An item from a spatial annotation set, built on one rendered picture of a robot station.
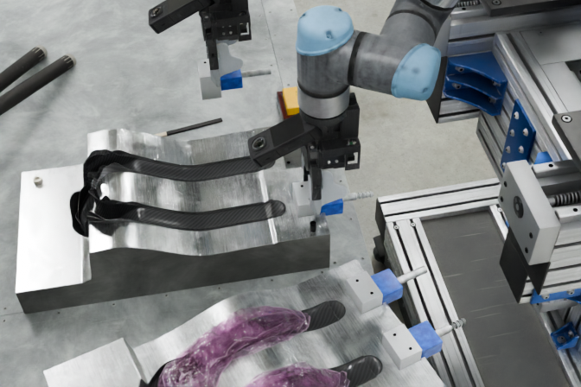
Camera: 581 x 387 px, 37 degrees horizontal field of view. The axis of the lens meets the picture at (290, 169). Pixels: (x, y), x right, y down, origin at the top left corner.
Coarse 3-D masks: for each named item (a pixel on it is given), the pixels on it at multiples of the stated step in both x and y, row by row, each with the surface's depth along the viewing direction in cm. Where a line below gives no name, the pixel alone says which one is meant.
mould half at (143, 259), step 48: (96, 144) 145; (144, 144) 147; (192, 144) 151; (240, 144) 151; (48, 192) 148; (144, 192) 139; (192, 192) 144; (240, 192) 143; (288, 192) 143; (48, 240) 140; (96, 240) 131; (144, 240) 132; (192, 240) 136; (240, 240) 137; (288, 240) 136; (48, 288) 134; (96, 288) 136; (144, 288) 138; (192, 288) 141
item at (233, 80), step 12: (204, 60) 155; (204, 72) 153; (240, 72) 155; (252, 72) 156; (264, 72) 156; (204, 84) 153; (228, 84) 155; (240, 84) 155; (204, 96) 155; (216, 96) 156
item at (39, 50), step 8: (32, 48) 179; (40, 48) 179; (24, 56) 176; (32, 56) 177; (40, 56) 179; (16, 64) 174; (24, 64) 175; (32, 64) 177; (8, 72) 171; (16, 72) 173; (24, 72) 175; (0, 80) 169; (8, 80) 171; (0, 88) 169
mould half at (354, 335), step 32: (288, 288) 133; (320, 288) 134; (192, 320) 127; (352, 320) 130; (384, 320) 129; (96, 352) 120; (128, 352) 120; (160, 352) 124; (256, 352) 121; (288, 352) 122; (320, 352) 125; (352, 352) 126; (384, 352) 126; (64, 384) 117; (96, 384) 117; (128, 384) 117; (224, 384) 120; (384, 384) 122; (416, 384) 122
